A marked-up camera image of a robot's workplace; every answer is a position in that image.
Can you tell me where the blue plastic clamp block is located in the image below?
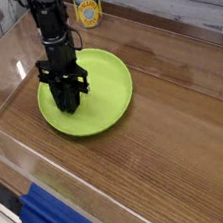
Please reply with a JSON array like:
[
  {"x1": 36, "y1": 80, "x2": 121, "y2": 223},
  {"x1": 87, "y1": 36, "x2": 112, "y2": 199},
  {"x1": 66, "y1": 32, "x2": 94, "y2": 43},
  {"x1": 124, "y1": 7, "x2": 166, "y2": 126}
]
[{"x1": 19, "y1": 183, "x2": 92, "y2": 223}]

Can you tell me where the green round plate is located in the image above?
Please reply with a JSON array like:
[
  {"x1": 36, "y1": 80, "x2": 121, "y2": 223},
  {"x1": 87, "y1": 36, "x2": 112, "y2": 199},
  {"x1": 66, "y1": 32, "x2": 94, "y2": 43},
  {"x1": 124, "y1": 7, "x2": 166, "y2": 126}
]
[{"x1": 37, "y1": 48, "x2": 133, "y2": 137}]

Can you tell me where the yellow pineapple can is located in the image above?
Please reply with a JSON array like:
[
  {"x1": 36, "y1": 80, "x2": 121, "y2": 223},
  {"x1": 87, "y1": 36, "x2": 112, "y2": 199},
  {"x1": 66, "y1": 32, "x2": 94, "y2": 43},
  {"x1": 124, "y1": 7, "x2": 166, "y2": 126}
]
[{"x1": 73, "y1": 0, "x2": 103, "y2": 29}]

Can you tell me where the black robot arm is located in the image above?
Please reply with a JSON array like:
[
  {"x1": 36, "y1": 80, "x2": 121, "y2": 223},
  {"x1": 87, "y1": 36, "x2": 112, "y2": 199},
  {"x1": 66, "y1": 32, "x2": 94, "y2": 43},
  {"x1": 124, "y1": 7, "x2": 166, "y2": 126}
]
[{"x1": 14, "y1": 0, "x2": 89, "y2": 113}]

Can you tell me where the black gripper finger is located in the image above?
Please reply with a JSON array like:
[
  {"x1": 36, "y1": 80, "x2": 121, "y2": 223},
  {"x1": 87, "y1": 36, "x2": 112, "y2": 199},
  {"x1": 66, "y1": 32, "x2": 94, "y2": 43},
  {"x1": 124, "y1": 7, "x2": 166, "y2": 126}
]
[
  {"x1": 66, "y1": 86, "x2": 80, "y2": 113},
  {"x1": 49, "y1": 82, "x2": 68, "y2": 112}
]

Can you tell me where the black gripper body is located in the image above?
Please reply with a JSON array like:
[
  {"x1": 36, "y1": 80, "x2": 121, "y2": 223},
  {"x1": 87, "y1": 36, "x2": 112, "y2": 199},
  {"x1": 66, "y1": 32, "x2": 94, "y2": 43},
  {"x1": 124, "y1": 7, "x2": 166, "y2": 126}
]
[{"x1": 36, "y1": 55, "x2": 89, "y2": 98}]

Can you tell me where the clear acrylic enclosure wall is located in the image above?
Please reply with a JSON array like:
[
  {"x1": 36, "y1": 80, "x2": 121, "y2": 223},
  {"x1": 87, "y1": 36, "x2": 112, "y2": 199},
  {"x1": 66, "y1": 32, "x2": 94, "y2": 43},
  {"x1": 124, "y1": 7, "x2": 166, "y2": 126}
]
[{"x1": 0, "y1": 129, "x2": 153, "y2": 223}]

